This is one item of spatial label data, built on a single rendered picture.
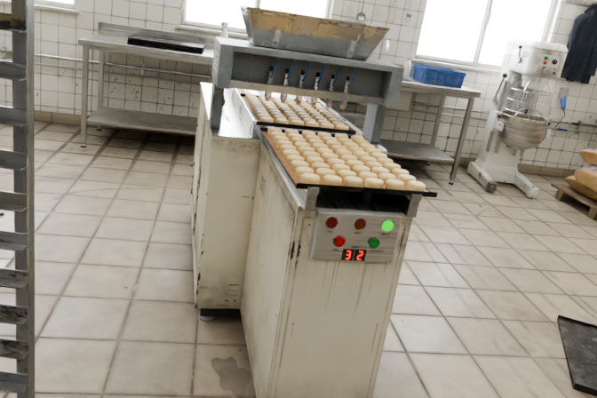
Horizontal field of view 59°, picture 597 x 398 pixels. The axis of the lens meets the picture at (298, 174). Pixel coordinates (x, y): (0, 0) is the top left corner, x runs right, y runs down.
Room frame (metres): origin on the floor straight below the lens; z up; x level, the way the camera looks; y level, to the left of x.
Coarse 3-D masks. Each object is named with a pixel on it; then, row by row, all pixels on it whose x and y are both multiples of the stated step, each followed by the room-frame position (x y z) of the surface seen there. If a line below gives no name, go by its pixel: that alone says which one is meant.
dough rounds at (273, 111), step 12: (252, 96) 2.45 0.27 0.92; (264, 96) 2.50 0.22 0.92; (252, 108) 2.21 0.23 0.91; (264, 108) 2.18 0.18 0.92; (276, 108) 2.23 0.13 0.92; (288, 108) 2.27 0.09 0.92; (300, 108) 2.32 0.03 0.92; (312, 108) 2.36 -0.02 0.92; (324, 108) 2.41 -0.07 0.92; (264, 120) 1.98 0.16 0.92; (276, 120) 2.00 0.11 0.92; (288, 120) 2.08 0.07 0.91; (300, 120) 2.14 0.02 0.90; (312, 120) 2.09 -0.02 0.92; (324, 120) 2.13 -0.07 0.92; (336, 120) 2.17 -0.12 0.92
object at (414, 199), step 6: (288, 96) 3.03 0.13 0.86; (294, 96) 2.87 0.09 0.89; (330, 132) 2.13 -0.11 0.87; (336, 132) 2.06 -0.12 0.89; (390, 198) 1.47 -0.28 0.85; (396, 198) 1.43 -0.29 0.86; (402, 198) 1.40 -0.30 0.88; (408, 198) 1.37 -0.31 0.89; (414, 198) 1.35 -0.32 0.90; (420, 198) 1.35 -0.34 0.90; (396, 204) 1.43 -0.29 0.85; (402, 204) 1.39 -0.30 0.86; (408, 204) 1.36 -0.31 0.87; (414, 204) 1.36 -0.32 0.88; (402, 210) 1.38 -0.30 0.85; (408, 210) 1.35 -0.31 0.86; (414, 210) 1.36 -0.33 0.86; (408, 216) 1.35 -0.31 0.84; (414, 216) 1.36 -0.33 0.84
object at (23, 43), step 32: (32, 0) 1.03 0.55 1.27; (32, 32) 1.03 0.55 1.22; (32, 64) 1.03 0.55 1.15; (32, 96) 1.03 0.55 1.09; (32, 128) 1.03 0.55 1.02; (32, 160) 1.03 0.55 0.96; (32, 192) 1.03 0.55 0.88; (32, 224) 1.03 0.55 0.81; (32, 256) 1.03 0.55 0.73; (32, 288) 1.03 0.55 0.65; (32, 320) 1.03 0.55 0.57; (32, 352) 1.03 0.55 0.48; (32, 384) 1.03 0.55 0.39
